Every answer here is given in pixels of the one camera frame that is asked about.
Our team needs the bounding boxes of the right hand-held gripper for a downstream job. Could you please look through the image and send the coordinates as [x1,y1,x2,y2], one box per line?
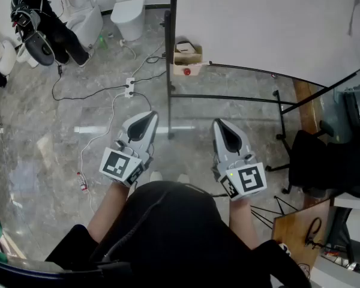
[211,118,268,202]

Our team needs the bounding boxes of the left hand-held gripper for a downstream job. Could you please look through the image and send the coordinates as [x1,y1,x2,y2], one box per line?
[98,110,159,188]

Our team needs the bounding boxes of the small white block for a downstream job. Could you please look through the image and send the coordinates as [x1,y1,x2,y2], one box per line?
[175,40,196,54]

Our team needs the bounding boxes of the person's right forearm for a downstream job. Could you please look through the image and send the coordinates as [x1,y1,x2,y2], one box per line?
[229,198,260,250]

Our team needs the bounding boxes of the person's left forearm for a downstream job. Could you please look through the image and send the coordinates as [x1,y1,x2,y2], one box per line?
[86,178,131,242]

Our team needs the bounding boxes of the white table top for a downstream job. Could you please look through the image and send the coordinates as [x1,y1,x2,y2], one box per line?
[170,0,360,88]

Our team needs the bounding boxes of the white power strip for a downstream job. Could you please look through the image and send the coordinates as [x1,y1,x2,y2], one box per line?
[124,77,136,98]

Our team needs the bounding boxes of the clear plastic water bottle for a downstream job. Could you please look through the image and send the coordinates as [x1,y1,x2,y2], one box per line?
[77,172,89,194]

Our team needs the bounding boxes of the wooden marker tray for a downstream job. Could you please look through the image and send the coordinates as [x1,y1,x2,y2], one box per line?
[173,44,203,77]

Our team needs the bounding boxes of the black office chair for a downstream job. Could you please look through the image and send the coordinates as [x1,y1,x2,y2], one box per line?
[265,120,360,199]

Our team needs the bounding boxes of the wooden side table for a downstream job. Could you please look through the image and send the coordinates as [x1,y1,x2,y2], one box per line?
[250,195,332,278]

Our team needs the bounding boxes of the person's black clothing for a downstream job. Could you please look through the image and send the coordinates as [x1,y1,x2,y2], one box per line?
[44,180,313,288]

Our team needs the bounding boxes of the white toilet with raised lid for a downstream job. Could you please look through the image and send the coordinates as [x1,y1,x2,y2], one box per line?
[59,0,104,49]

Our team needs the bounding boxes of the white toilet with tank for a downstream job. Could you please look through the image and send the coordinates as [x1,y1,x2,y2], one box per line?
[110,0,146,41]

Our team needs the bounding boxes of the dark oval toilet lid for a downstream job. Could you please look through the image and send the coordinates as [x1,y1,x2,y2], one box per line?
[23,31,55,67]

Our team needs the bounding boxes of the white rounded toilet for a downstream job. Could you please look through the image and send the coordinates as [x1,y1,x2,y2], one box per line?
[0,39,17,76]

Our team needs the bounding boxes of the long black power cable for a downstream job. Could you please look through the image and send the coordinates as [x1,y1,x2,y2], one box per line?
[51,58,130,101]

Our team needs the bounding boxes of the looped black cable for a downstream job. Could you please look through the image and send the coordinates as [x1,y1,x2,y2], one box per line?
[131,52,169,86]

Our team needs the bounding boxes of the white wall cable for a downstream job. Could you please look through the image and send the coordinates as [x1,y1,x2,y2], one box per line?
[134,37,166,79]

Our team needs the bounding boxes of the white toilet supply hose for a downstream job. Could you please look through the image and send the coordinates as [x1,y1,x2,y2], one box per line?
[119,39,137,60]

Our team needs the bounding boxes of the black coiled cable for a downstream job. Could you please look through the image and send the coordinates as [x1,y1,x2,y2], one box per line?
[304,217,325,248]

